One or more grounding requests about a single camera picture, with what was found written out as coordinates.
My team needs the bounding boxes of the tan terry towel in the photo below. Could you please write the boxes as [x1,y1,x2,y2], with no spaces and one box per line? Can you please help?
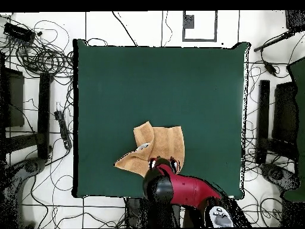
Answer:
[114,120,186,178]

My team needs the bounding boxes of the dark flat panel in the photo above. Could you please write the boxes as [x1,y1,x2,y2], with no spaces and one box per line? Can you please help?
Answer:
[272,82,298,144]
[0,67,25,128]

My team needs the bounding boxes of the dark green table cloth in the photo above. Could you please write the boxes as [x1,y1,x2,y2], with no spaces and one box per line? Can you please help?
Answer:
[72,38,250,200]

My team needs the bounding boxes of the black stand bar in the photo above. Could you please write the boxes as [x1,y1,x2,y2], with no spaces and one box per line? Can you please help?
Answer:
[256,79,271,165]
[37,72,54,160]

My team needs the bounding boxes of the black power strip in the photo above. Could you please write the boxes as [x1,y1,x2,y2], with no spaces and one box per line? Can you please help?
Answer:
[54,110,73,150]

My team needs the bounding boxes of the black floor equipment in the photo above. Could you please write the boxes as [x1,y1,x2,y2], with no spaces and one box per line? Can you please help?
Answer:
[23,157,46,174]
[260,163,300,191]

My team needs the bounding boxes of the black stand crossbar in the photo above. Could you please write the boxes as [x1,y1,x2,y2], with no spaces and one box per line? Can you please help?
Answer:
[258,137,298,160]
[4,132,46,153]

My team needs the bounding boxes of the dark green fabric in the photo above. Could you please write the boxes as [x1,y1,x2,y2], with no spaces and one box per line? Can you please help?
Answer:
[283,56,305,203]

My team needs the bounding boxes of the black power adapter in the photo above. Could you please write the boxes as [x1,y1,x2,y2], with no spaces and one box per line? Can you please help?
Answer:
[263,60,278,77]

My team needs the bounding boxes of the black rod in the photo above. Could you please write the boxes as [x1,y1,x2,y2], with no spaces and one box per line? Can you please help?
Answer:
[253,30,296,52]

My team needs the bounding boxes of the black electronics box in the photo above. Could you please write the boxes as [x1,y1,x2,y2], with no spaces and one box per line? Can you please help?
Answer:
[3,22,36,44]

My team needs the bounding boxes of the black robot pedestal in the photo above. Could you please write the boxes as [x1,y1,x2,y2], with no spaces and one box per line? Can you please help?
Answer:
[125,197,182,228]

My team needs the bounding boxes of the long black cable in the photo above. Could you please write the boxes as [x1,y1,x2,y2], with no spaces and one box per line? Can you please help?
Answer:
[111,10,138,47]

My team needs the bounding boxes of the grey rectangular frame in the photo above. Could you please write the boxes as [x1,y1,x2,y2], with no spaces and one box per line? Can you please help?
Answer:
[182,10,218,42]

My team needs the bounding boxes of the tangled black cables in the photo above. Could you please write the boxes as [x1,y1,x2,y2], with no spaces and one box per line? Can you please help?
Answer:
[14,20,74,77]

